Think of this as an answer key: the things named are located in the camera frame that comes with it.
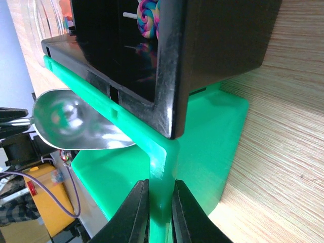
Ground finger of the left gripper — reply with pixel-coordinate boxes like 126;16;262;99
0;126;30;138
0;107;28;120

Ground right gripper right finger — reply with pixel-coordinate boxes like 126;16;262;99
172;180;232;243

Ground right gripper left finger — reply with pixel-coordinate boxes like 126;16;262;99
90;179;149;243

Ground silver metal scoop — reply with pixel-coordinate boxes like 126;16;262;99
1;89;134;150

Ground green candy bin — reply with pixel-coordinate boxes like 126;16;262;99
44;57;249;242

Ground black candy bin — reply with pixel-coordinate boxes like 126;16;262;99
42;1;281;139

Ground yellow box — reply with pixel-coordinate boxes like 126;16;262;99
24;164;74;237

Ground clear glass jar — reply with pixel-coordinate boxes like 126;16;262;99
20;0;74;67

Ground swirl lollipop middle left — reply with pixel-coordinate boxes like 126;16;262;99
123;0;160;39

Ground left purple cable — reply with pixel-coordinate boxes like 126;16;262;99
0;157;82;218

